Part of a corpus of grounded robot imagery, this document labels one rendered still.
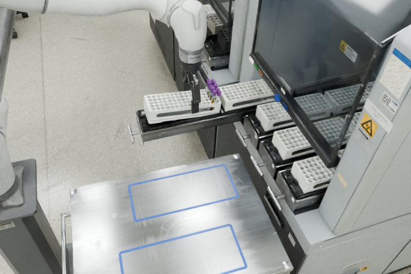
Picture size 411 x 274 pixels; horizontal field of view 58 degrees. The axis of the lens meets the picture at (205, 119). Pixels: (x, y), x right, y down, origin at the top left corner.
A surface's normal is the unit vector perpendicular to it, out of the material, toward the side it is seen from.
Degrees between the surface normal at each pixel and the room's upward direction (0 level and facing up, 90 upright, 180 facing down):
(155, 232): 0
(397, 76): 90
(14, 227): 90
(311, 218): 0
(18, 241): 90
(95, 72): 0
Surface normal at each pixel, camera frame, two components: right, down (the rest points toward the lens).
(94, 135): 0.04, -0.72
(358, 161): -0.95, 0.20
